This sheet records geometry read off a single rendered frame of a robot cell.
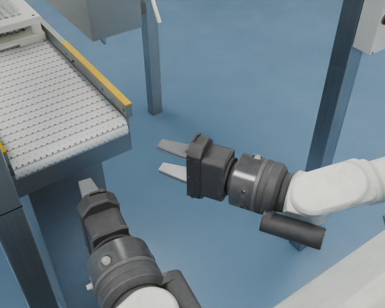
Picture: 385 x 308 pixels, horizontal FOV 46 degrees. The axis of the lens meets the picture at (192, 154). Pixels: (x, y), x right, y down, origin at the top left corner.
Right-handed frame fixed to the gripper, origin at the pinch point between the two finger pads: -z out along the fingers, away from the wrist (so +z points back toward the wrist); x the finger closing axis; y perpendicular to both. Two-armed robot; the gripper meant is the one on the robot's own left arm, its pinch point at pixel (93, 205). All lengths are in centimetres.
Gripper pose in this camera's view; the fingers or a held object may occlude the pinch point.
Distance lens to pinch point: 72.2
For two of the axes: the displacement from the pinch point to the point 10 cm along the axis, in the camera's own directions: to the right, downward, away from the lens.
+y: 8.9, -3.0, 3.4
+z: 4.5, 5.9, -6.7
